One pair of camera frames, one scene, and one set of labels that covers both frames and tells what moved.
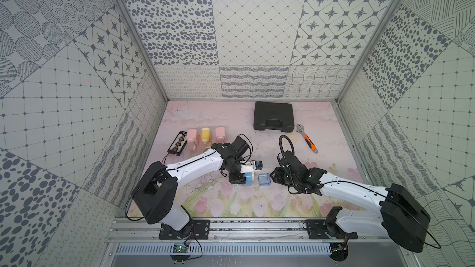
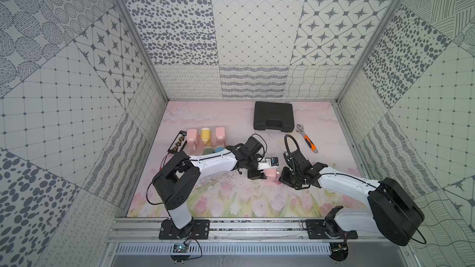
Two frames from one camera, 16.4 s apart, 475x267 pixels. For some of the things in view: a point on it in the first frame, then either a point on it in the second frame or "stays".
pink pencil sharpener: [193, 139] stays
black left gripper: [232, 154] → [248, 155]
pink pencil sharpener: [220, 134] stays
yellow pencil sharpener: [205, 134] stays
